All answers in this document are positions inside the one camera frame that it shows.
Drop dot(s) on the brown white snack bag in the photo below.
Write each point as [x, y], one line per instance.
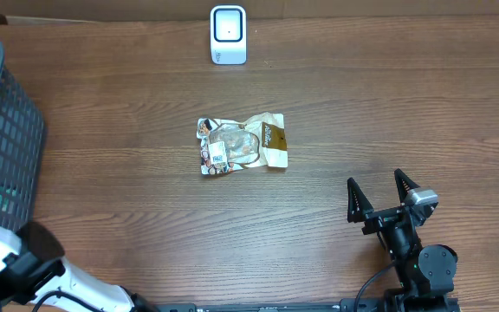
[229, 146]

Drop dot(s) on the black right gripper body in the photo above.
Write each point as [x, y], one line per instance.
[380, 219]

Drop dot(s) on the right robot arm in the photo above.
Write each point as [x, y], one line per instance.
[425, 274]

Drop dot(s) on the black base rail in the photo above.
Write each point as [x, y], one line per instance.
[267, 307]

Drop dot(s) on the grey plastic mesh basket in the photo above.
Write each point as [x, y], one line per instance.
[22, 139]

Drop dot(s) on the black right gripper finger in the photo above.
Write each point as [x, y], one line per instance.
[404, 184]
[358, 205]

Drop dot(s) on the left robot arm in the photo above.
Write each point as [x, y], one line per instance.
[34, 269]

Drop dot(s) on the white barcode scanner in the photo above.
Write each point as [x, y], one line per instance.
[228, 34]

